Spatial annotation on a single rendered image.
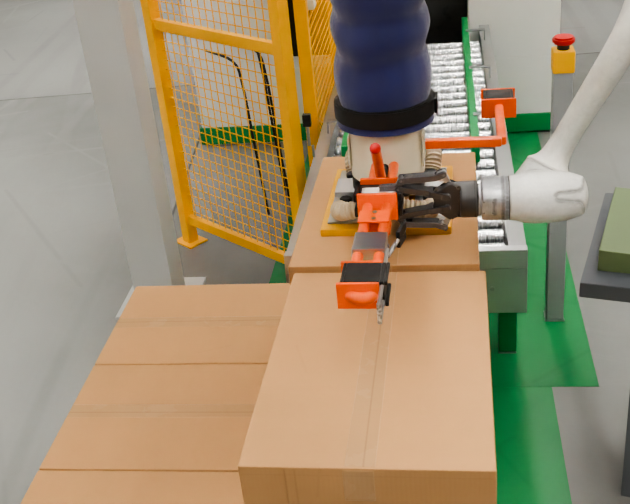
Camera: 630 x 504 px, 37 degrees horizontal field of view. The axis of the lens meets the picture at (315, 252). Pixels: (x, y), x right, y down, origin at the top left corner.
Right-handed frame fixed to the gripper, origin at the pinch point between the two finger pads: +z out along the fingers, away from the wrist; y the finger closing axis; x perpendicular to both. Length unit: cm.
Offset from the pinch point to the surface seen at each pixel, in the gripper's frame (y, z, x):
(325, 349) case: 13.9, 8.7, -32.7
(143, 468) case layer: 54, 54, -21
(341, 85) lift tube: -18.3, 8.2, 20.3
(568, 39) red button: 5, -51, 120
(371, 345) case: 13.9, 0.3, -31.5
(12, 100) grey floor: 108, 273, 391
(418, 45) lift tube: -26.0, -8.6, 20.6
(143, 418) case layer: 54, 59, -4
